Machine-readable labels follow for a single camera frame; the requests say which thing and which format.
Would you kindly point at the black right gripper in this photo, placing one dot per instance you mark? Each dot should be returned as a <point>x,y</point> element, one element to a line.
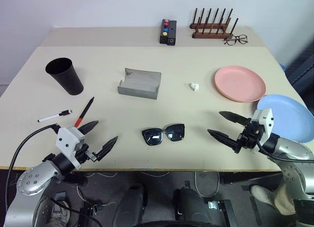
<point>250,137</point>

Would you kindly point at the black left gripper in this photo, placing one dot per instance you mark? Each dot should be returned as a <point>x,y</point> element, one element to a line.
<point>84,154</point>

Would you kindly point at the black pen with red end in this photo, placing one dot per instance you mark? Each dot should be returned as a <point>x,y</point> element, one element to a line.
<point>86,110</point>

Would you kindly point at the white marker with black cap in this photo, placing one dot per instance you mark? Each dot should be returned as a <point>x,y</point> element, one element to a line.
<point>49,118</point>

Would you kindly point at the black sunglasses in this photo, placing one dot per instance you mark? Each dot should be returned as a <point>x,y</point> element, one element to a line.
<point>153,137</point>

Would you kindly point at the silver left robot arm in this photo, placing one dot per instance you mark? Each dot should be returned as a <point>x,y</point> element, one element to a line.
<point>34,180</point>

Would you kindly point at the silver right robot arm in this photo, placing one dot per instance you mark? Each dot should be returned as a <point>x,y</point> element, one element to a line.
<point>292,150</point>

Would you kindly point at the pink plate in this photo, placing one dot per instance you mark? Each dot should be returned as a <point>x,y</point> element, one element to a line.
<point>239,83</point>

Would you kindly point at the small white crumpled paper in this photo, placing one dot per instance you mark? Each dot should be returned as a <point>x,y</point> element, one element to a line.
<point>193,86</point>

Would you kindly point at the black plastic cup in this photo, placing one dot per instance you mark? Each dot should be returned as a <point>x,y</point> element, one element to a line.
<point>71,84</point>

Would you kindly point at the blue plate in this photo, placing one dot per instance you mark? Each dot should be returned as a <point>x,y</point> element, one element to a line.
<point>287,111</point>

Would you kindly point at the grey open glasses case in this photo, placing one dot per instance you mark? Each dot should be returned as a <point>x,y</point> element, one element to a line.
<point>137,89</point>

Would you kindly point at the small grey square pad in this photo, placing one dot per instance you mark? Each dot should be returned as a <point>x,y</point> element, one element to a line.
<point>60,195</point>

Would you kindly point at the white shoe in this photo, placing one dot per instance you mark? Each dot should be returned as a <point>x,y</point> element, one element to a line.
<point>261,195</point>

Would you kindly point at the dark rounded shape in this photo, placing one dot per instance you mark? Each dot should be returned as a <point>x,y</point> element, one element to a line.
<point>130,207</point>
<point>189,207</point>

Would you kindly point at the small blue round object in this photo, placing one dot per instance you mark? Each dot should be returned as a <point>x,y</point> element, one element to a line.
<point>282,66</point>

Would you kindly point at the grey sneaker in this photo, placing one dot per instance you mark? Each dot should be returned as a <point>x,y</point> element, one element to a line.
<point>59,213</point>

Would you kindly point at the dark-framed clear eyeglasses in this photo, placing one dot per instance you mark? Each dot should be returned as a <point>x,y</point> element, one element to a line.
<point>230,41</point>

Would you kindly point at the beige trouser leg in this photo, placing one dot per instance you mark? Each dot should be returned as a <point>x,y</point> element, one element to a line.
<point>284,200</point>

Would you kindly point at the brown wooden peg rack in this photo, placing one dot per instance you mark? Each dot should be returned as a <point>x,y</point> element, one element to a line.
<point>211,35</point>

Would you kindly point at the dark ribbed object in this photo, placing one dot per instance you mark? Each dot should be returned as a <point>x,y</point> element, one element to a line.
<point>303,69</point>

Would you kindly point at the black box with coloured buttons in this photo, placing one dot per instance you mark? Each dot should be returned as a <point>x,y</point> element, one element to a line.
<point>164,38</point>

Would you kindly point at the plain black box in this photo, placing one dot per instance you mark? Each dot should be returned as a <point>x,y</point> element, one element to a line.
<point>171,33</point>

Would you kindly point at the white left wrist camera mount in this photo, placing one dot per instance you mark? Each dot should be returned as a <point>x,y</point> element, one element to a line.
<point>68,138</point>

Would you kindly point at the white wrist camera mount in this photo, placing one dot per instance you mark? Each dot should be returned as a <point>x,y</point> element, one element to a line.
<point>266,119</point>
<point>68,138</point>

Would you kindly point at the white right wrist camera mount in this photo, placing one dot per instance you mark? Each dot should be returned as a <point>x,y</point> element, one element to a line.
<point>266,119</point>

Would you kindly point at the black table frame bracket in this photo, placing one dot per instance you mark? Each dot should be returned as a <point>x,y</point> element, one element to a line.
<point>76,179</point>

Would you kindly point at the black table frame bar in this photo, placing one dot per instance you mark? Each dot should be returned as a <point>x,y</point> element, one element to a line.
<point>247,178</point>

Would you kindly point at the black foot with metal bracket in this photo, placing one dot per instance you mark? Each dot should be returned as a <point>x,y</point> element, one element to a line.
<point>223,209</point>

